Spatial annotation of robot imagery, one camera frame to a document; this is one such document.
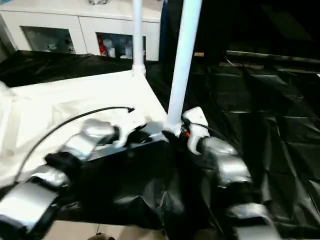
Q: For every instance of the metal rod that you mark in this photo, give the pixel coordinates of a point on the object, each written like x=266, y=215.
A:
x=275, y=56

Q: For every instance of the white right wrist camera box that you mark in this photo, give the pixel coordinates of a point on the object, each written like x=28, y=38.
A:
x=197, y=122

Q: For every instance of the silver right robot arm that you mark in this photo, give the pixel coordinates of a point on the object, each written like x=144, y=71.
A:
x=230, y=165

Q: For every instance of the black backdrop cloth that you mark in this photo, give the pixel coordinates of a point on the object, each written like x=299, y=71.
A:
x=250, y=25

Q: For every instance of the small tan label tag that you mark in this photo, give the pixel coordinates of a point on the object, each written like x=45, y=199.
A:
x=199, y=54

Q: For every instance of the small grey patterned ornament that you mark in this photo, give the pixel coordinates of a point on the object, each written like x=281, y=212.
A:
x=98, y=1

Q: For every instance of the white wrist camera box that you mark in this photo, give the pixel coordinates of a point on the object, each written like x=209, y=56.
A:
x=197, y=122
x=130, y=122

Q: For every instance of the white glass-door cabinet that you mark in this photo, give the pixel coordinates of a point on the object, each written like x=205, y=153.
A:
x=75, y=15

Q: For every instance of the black plastic sheet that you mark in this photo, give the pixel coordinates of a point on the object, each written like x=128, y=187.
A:
x=250, y=125

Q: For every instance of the white plastic table top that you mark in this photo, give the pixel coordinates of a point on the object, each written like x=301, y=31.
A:
x=75, y=95

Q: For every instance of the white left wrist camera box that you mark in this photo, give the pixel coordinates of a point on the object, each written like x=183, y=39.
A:
x=130, y=122

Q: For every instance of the grey curtain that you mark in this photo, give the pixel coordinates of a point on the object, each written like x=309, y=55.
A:
x=5, y=37

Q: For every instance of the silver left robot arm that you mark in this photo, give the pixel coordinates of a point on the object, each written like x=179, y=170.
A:
x=25, y=200

